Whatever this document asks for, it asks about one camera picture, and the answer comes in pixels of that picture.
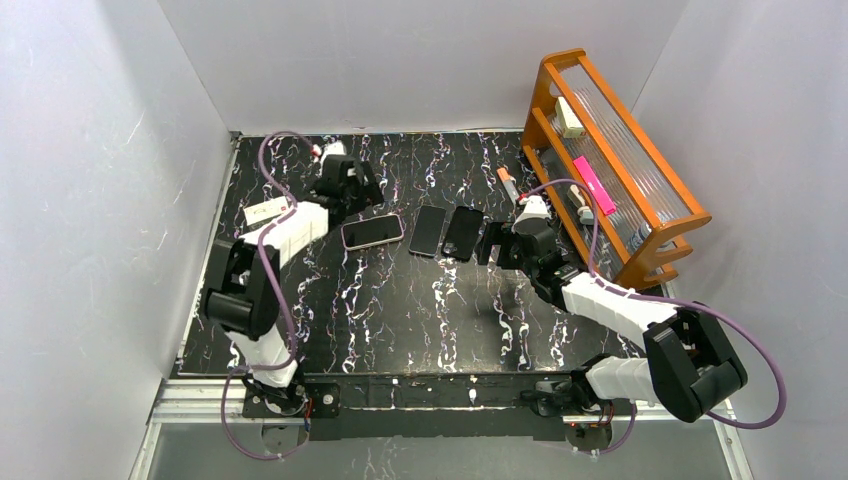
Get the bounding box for black phone case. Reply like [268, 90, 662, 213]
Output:
[441, 206, 485, 262]

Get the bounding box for pink cased smartphone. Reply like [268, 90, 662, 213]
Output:
[340, 214, 405, 251]

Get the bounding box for black screen smartphone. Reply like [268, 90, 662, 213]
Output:
[408, 205, 446, 257]

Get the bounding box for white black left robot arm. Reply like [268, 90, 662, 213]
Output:
[198, 154, 384, 389]

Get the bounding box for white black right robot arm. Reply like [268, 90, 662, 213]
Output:
[475, 219, 748, 422]

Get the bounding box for orange grey marker pen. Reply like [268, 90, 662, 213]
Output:
[496, 167, 521, 204]

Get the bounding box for white grey small device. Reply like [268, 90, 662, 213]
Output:
[567, 185, 596, 226]

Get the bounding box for white red small box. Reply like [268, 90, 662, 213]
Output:
[243, 196, 297, 231]

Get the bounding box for pink flat box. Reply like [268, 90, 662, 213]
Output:
[573, 156, 617, 216]

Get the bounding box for orange wooden shelf rack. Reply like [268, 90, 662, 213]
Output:
[521, 49, 712, 290]

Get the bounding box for cream white box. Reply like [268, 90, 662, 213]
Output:
[552, 96, 587, 139]

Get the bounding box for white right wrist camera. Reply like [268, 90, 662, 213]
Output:
[512, 194, 551, 232]

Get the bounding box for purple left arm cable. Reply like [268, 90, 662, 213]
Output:
[220, 130, 323, 462]

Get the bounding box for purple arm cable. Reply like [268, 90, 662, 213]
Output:
[220, 130, 323, 462]
[519, 178, 788, 457]

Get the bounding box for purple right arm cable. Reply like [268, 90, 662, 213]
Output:
[519, 178, 788, 457]

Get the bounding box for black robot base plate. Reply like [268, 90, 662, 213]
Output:
[241, 370, 614, 452]

